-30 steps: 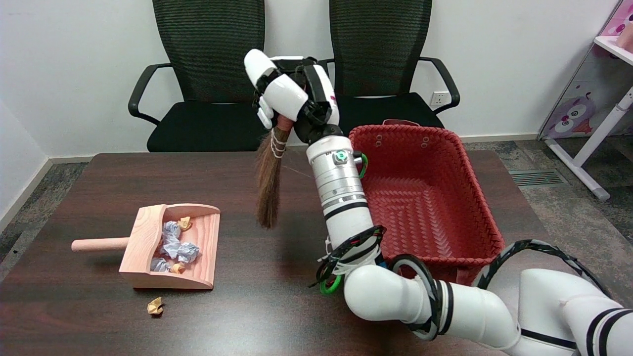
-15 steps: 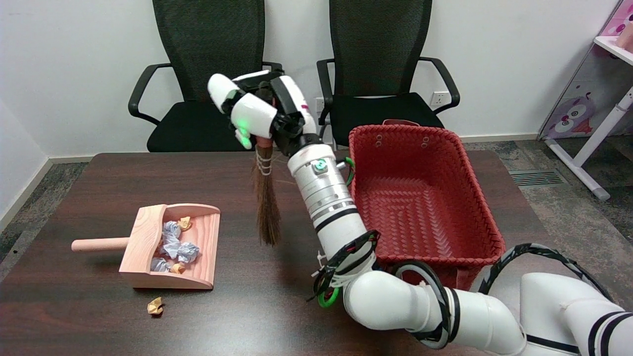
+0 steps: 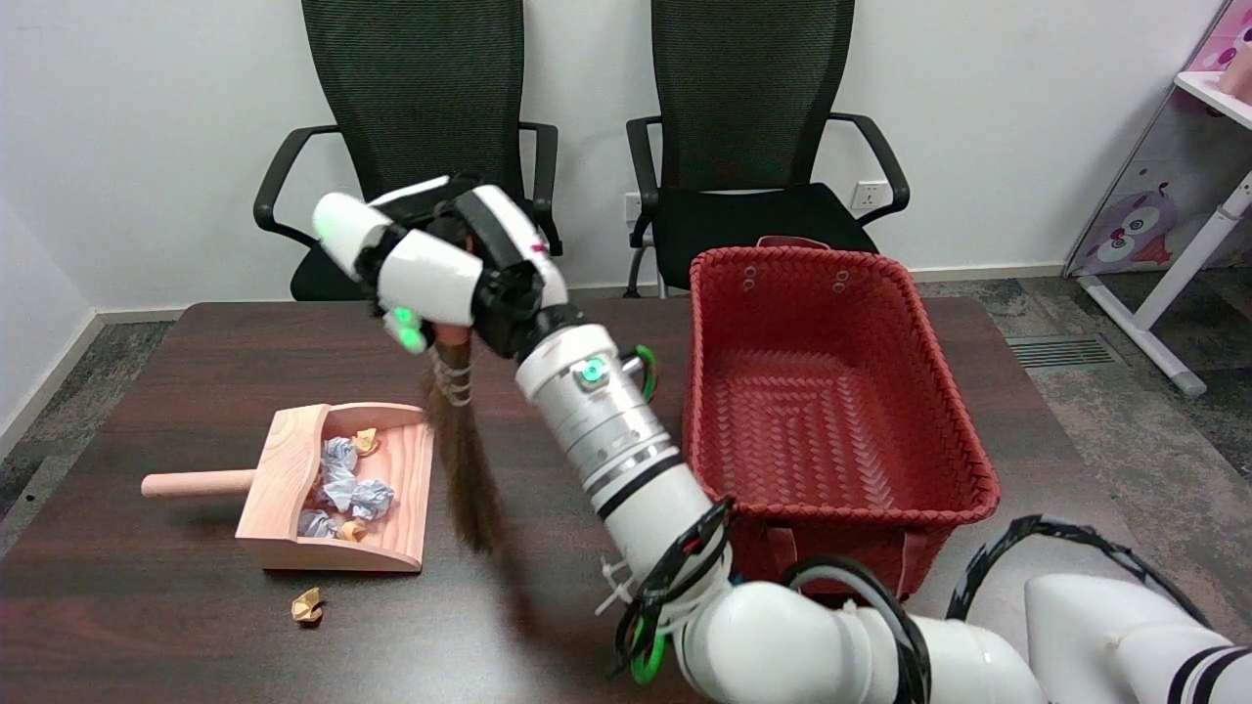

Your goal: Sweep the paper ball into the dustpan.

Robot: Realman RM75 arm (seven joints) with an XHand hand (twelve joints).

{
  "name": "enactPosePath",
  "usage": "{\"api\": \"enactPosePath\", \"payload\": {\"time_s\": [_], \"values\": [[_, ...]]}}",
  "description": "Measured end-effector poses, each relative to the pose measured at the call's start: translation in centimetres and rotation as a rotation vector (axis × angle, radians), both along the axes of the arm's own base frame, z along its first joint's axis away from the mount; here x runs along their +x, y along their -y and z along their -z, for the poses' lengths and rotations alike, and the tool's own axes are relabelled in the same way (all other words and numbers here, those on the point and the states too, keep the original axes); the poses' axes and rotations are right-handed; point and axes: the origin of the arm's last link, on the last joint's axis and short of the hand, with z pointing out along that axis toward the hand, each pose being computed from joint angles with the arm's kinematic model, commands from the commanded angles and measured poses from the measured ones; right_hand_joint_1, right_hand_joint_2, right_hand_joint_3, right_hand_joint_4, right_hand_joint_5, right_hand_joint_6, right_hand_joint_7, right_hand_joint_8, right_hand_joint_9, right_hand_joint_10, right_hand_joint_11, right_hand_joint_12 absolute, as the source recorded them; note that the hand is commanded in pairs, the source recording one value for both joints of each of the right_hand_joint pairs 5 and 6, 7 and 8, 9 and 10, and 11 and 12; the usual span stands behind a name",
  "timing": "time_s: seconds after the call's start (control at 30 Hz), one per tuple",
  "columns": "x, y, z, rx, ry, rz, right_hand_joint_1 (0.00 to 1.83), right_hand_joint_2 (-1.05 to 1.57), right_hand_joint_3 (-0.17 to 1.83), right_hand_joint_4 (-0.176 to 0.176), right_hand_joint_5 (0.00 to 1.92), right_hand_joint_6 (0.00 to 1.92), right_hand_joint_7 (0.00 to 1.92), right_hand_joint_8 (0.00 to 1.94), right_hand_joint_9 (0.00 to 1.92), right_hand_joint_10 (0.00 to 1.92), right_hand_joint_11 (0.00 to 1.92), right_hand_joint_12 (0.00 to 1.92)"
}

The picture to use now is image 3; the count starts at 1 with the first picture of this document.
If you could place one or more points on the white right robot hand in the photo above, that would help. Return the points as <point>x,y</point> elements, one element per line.
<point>430,274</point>

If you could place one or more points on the tan paper ball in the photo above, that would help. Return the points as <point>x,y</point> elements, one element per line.
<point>307,605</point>
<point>365,442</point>
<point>352,530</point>

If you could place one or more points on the brown whisk broom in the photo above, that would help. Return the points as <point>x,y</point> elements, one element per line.
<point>469,469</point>

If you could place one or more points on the white paper ball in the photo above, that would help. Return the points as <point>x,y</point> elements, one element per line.
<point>335,486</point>
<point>338,453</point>
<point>374,499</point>
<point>315,524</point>

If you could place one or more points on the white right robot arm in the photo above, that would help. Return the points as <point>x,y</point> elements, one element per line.
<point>626,450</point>

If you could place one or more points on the wooden dustpan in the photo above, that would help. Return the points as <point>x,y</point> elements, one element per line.
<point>284,489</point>

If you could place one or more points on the black mesh office chair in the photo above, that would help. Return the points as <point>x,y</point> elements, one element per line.
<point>421,98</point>
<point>743,98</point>

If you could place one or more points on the red woven basket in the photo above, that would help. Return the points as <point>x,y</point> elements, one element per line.
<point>812,411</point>

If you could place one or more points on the floor vent grille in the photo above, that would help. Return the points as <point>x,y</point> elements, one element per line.
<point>1061,352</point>

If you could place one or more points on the pink white shelf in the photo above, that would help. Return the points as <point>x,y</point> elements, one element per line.
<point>1218,44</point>

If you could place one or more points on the white wall outlet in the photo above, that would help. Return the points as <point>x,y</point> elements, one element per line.
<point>869,195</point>
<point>632,205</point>

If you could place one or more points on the white desk leg frame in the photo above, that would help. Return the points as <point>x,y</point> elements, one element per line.
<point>1164,284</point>

